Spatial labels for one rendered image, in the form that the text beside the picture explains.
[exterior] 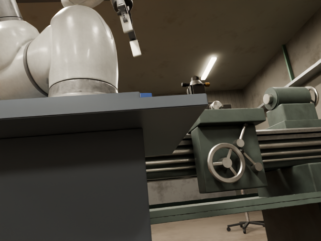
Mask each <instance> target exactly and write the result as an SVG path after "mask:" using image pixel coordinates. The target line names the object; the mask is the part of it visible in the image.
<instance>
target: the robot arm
mask: <svg viewBox="0 0 321 241"><path fill-rule="evenodd" d="M102 1H104V0H61V2H62V5H63V6H64V9H62V10H61V11H59V12H58V13H57V14H56V15H55V16H54V17H53V18H52V19H51V22H50V26H48V27H46V28H45V29H44V30H43V31H42V32H41V33H40V34H39V32H38V30H37V29H36V28H35V27H33V26H32V25H30V24H29V23H27V22H26V21H23V18H22V16H21V13H20V10H19V8H18V5H17V3H16V0H0V100H9V99H31V98H46V97H61V96H77V95H93V94H108V93H118V59H117V51H116V45H115V41H114V38H113V35H112V32H111V30H110V28H109V26H108V25H107V24H106V23H105V21H104V20H103V18H102V17H101V16H100V15H99V14H98V13H97V12H96V11H95V10H94V9H92V8H94V7H95V6H97V5H99V4H100V3H101V2H102ZM110 1H111V4H112V5H113V9H114V11H115V12H117V14H118V16H119V15H120V20H121V24H122V28H123V32H124V33H128V35H129V39H130V46H131V49H132V53H133V57H137V56H141V52H140V48H139V43H138V42H139V40H137V39H136V35H135V32H134V29H133V25H132V24H133V21H132V18H131V13H130V11H131V9H132V7H133V2H132V0H110Z"/></svg>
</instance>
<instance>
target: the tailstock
mask: <svg viewBox="0 0 321 241"><path fill-rule="evenodd" d="M310 90H312V91H313V93H314V95H315V101H313V100H312V99H311V95H310ZM263 101H264V105H265V107H266V108H267V109H268V110H269V111H267V120H268V123H269V128H266V129H265V130H271V129H290V128H309V127H321V119H318V115H317V112H316V109H315V107H316V106H317V104H318V102H319V94H318V91H317V89H316V88H315V87H312V86H306V87H270V88H268V89H267V90H266V91H265V94H264V97H263ZM310 102H312V103H310Z"/></svg>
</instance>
